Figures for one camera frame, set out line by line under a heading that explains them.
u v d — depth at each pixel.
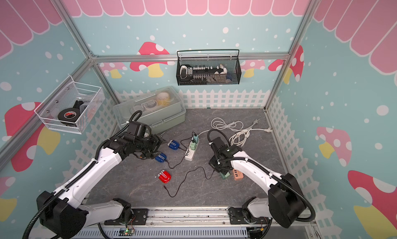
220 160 0.59
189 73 0.89
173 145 0.97
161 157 0.92
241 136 1.03
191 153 0.94
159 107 0.97
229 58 0.89
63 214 0.38
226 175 0.87
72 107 0.73
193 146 0.92
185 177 0.85
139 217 0.74
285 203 0.41
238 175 0.85
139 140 0.63
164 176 0.85
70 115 0.70
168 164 0.91
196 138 0.95
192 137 1.02
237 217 0.74
